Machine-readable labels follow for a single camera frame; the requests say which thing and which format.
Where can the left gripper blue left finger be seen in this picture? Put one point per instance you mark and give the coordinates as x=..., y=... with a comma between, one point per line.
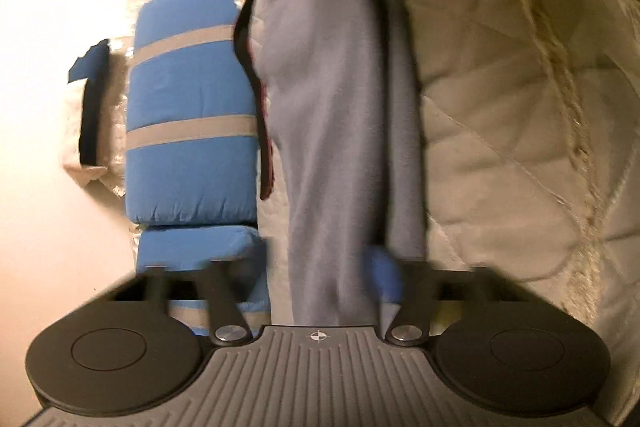
x=226, y=323

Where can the navy folded cloth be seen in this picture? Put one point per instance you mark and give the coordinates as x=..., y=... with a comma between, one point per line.
x=93, y=68

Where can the grey-blue fleece sweatpants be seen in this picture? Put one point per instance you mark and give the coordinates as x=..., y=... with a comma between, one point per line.
x=345, y=118

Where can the blue grey-striped pillow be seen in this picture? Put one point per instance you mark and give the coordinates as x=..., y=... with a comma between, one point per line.
x=191, y=132
x=181, y=252

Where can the blue grey-striped pillow left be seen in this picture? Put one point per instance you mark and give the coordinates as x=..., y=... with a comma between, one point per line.
x=181, y=252

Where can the grey quilted bedspread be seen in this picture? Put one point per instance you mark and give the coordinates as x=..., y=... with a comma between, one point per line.
x=530, y=142

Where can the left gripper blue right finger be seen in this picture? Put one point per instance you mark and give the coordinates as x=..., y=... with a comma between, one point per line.
x=405, y=292

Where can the blue grey-striped pillow right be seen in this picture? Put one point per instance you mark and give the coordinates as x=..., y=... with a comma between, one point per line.
x=191, y=132

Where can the pink white folded cloth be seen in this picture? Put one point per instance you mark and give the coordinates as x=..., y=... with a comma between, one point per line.
x=70, y=151

